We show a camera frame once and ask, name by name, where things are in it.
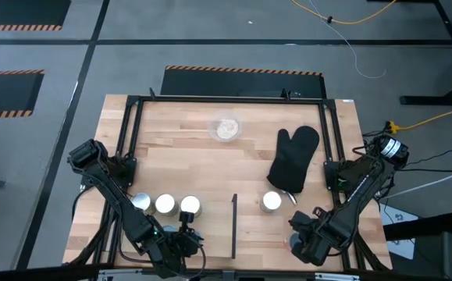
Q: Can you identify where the yellow extension cord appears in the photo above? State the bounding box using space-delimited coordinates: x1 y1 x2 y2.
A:
385 101 452 136

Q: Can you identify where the thin white cable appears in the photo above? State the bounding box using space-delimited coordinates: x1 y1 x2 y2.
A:
309 0 387 79

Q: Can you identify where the white printed paper sheet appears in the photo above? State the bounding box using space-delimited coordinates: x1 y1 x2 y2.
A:
379 202 416 261

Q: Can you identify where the black shelf divider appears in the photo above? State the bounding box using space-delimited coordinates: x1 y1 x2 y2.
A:
231 193 238 259

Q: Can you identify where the olive label tin can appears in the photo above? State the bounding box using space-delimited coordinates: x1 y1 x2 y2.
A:
131 192 155 215

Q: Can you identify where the black oven mitt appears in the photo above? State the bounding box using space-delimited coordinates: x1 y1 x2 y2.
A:
266 124 321 195

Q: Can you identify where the black cable bundle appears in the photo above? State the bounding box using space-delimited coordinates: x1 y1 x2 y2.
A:
334 193 390 272
67 187 131 266

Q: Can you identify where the short yellow label can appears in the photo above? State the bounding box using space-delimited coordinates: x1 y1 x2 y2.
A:
259 190 283 214

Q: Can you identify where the thin yellow cable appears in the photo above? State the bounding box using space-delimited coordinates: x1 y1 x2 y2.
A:
290 0 397 25

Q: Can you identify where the green label tin can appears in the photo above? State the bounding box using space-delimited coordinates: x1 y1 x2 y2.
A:
180 194 203 219

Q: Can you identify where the black hazard-striped floor mat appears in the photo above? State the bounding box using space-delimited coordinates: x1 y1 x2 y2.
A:
0 69 45 120
0 0 72 32
159 65 327 99

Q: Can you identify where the black aluminium table frame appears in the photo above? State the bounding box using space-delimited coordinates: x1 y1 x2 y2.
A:
92 87 393 274

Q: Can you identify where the clear bowl of grain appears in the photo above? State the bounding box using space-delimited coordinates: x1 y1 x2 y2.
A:
208 116 244 144

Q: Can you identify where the silver aluminium extrusion bar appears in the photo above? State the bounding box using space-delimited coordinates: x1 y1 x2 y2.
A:
314 272 361 281
96 268 144 281

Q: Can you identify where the black metal stand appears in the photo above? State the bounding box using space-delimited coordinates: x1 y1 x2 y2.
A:
399 0 452 106

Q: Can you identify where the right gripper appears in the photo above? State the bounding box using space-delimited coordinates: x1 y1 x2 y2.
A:
287 206 330 267

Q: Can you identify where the thick white cable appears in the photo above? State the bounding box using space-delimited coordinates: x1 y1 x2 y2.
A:
381 163 452 200

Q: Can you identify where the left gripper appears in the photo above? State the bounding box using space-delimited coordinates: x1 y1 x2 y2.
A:
158 212 203 275

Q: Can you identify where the black furniture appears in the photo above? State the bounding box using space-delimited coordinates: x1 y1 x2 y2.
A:
383 212 452 281

